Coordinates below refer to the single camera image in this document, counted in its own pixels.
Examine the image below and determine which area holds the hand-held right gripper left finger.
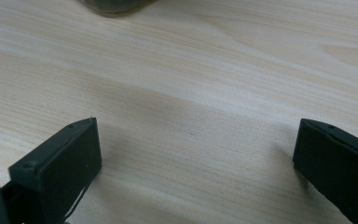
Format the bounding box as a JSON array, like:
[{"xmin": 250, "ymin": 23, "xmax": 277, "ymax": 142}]
[{"xmin": 0, "ymin": 117, "xmax": 103, "ymax": 224}]

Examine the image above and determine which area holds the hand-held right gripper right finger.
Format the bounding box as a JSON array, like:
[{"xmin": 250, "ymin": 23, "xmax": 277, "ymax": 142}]
[{"xmin": 293, "ymin": 118, "xmax": 358, "ymax": 224}]

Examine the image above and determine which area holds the transparent brown plastic container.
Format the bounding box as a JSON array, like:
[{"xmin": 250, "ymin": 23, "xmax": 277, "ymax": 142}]
[{"xmin": 78, "ymin": 0, "xmax": 158, "ymax": 18}]

